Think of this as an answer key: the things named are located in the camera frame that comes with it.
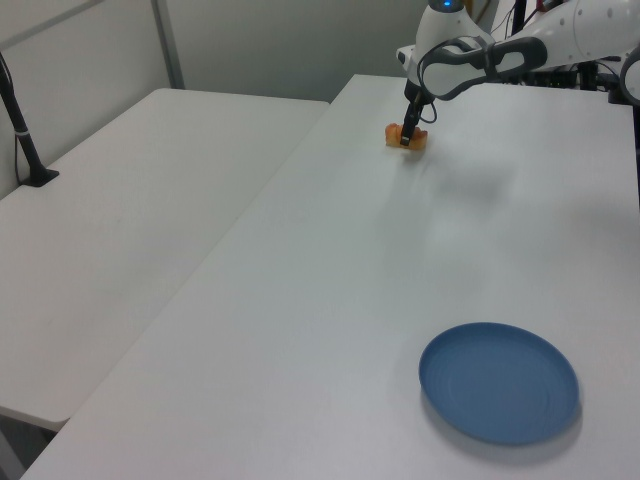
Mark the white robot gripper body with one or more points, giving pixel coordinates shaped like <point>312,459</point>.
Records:
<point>408,55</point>

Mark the white side table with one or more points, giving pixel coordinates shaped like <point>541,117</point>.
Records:
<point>115,200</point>

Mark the black camera stand pole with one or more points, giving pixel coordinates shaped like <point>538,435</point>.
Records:
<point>22,135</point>

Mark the orange-brown bread roll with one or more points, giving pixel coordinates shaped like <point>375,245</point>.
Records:
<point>392,136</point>

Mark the black electronics equipment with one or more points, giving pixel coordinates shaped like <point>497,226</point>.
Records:
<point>565,77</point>

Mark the grey metal partition post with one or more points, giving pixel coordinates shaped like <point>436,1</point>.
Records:
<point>169,45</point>

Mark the blue round plate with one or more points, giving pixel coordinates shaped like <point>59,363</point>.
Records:
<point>497,385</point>

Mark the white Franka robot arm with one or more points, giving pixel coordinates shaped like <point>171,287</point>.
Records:
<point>442,27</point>

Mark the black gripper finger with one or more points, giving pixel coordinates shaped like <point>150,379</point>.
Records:
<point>409,127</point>

